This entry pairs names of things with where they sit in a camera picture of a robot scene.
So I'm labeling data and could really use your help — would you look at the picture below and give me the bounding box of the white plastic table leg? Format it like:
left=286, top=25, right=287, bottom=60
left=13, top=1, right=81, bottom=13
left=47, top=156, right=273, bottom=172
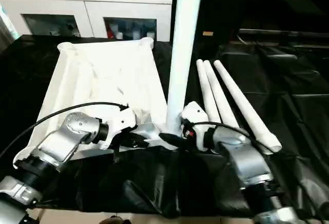
left=196, top=59, right=223, bottom=126
left=203, top=60, right=243, bottom=131
left=164, top=0, right=205, bottom=138
left=213, top=60, right=283, bottom=155

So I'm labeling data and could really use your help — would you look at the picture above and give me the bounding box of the white plastic table top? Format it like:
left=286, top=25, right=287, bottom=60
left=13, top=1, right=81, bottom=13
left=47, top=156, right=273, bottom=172
left=13, top=38, right=179, bottom=164

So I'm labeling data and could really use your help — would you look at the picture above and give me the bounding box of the black plastic table mat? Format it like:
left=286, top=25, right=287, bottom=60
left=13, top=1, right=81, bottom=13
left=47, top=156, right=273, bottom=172
left=0, top=33, right=329, bottom=219

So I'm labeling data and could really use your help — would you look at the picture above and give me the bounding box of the black flat bar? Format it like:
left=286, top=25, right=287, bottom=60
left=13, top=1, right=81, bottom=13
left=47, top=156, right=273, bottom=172
left=239, top=28, right=329, bottom=50

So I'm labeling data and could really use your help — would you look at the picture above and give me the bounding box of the white glass-door cabinet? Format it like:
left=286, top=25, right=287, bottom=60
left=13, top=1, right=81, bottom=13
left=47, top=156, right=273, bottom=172
left=0, top=0, right=173, bottom=42

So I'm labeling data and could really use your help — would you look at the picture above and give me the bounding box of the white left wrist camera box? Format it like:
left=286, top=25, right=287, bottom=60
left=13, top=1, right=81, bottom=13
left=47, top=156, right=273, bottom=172
left=101, top=106, right=138, bottom=148

